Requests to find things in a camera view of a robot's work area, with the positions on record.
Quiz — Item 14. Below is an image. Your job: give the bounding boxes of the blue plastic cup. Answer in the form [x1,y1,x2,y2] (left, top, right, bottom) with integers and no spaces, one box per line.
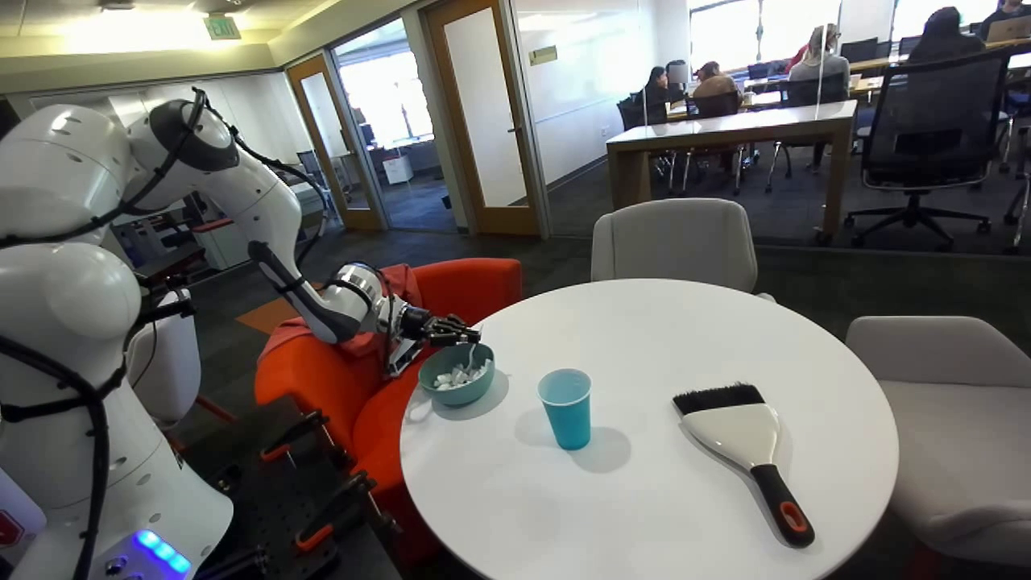
[534,368,597,455]

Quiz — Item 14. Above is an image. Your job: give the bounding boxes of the white scraper black handle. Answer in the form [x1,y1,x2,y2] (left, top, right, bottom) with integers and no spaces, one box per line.
[670,380,820,550]

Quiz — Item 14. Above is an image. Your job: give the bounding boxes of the green exit sign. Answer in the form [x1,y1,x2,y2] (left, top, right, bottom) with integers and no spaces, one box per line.
[203,9,241,42]

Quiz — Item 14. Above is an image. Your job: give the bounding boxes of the black orange bar clamp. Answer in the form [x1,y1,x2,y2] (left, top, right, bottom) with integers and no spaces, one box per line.
[256,419,329,467]
[291,480,378,561]

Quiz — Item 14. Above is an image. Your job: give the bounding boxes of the seated person dark clothes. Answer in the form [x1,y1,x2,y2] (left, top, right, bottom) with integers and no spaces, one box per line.
[643,61,690,126]

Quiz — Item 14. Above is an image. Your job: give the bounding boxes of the white cylindrical bin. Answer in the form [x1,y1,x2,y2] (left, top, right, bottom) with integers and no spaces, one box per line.
[127,288,203,425]

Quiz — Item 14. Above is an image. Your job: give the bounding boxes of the light wooden desk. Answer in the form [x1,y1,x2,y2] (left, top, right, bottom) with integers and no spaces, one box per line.
[602,97,864,246]

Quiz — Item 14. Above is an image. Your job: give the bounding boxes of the grey upholstered armchair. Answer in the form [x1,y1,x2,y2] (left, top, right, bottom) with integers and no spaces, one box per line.
[843,313,1031,570]
[588,198,762,296]

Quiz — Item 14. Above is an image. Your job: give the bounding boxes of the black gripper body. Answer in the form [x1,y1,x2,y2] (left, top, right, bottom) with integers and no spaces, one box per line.
[378,296,434,345]

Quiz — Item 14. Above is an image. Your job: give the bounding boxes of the wood framed frosted glass door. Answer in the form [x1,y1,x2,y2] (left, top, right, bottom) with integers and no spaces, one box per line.
[283,53,388,234]
[423,0,545,238]

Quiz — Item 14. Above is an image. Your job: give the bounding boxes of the seated person grey top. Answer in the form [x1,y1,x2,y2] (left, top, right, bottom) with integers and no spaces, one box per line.
[789,21,852,105]

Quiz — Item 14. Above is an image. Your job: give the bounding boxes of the seated person brown jacket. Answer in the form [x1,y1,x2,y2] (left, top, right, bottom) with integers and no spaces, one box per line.
[685,59,748,119]

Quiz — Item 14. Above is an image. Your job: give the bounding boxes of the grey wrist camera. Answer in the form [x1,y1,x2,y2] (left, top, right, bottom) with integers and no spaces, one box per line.
[385,331,426,380]

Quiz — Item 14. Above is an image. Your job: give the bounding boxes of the black mesh office chair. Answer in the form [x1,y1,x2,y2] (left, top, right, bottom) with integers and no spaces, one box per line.
[843,46,1016,251]

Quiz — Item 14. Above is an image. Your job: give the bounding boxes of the black workbench table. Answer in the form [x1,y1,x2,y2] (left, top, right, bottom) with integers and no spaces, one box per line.
[174,407,404,580]

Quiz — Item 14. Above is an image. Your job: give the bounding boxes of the orange upholstered armchair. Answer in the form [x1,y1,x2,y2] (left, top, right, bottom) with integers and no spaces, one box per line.
[252,253,525,572]

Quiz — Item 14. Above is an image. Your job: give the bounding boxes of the teal bowl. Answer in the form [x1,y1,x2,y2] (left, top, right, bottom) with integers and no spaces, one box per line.
[417,339,499,412]

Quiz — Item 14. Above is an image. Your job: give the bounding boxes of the white crumbled pieces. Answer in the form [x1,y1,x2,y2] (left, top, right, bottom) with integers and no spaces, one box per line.
[431,365,488,394]

